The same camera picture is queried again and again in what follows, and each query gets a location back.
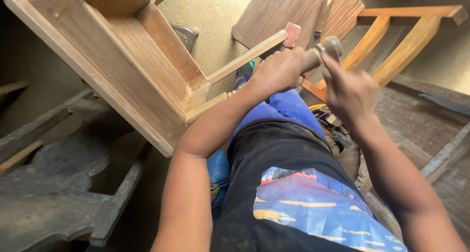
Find plain wooden stick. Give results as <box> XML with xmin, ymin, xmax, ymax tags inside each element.
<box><xmin>0</xmin><ymin>81</ymin><xmax>29</xmax><ymax>97</ymax></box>

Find person's left hand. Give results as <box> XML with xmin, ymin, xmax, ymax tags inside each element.
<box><xmin>250</xmin><ymin>46</ymin><xmax>306</xmax><ymax>93</ymax></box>

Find blue plastic bag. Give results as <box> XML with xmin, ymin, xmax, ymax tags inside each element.
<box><xmin>207</xmin><ymin>148</ymin><xmax>231</xmax><ymax>223</ymax></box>

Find light wooden stool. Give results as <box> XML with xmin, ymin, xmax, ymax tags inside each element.
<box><xmin>3</xmin><ymin>0</ymin><xmax>302</xmax><ymax>158</ymax></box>

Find grey weathered wooden frame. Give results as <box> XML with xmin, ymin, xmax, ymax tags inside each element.
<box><xmin>420</xmin><ymin>121</ymin><xmax>470</xmax><ymax>184</ymax></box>

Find heap of tools with yellow cord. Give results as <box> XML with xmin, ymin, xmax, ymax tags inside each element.
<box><xmin>308</xmin><ymin>104</ymin><xmax>362</xmax><ymax>194</ymax></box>

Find person's blue shoe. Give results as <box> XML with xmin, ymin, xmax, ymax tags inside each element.
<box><xmin>233</xmin><ymin>60</ymin><xmax>256</xmax><ymax>92</ymax></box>

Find dark grey carved wooden furniture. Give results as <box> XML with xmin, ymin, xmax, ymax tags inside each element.
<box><xmin>0</xmin><ymin>87</ymin><xmax>152</xmax><ymax>248</ymax></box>

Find blue strip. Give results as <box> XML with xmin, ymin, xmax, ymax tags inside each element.
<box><xmin>419</xmin><ymin>93</ymin><xmax>470</xmax><ymax>116</ymax></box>

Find person's blue trousers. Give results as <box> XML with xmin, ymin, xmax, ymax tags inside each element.
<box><xmin>229</xmin><ymin>88</ymin><xmax>326</xmax><ymax>143</ymax></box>

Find dark brown wooden board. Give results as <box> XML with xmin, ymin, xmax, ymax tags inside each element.
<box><xmin>232</xmin><ymin>0</ymin><xmax>365</xmax><ymax>55</ymax></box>

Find slim wooden-handled chisel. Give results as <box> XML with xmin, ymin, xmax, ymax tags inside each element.
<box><xmin>314</xmin><ymin>0</ymin><xmax>337</xmax><ymax>39</ymax></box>

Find person's black printed shirt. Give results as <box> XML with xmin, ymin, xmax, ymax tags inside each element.
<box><xmin>211</xmin><ymin>118</ymin><xmax>409</xmax><ymax>252</ymax></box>

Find orange wooden chair frame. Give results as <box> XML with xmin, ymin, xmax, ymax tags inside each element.
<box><xmin>301</xmin><ymin>5</ymin><xmax>468</xmax><ymax>103</ymax></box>

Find dark sandal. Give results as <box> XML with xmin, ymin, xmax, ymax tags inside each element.
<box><xmin>170</xmin><ymin>23</ymin><xmax>200</xmax><ymax>54</ymax></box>

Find person's right hand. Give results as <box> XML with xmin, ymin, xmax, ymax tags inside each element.
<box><xmin>319</xmin><ymin>52</ymin><xmax>381</xmax><ymax>130</ymax></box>

